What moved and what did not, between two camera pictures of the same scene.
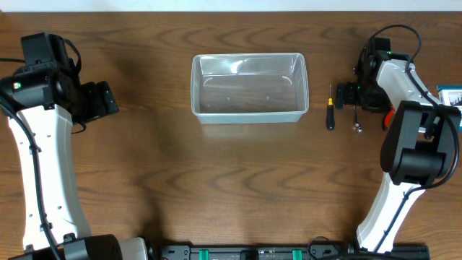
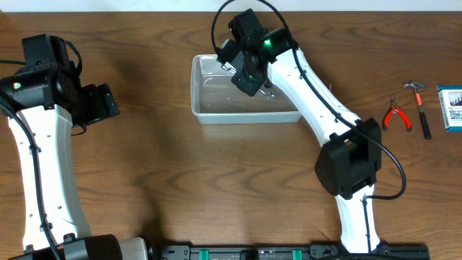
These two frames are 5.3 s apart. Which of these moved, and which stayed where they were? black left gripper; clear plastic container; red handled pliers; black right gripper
Moved: black right gripper
Stayed: clear plastic container; red handled pliers; black left gripper
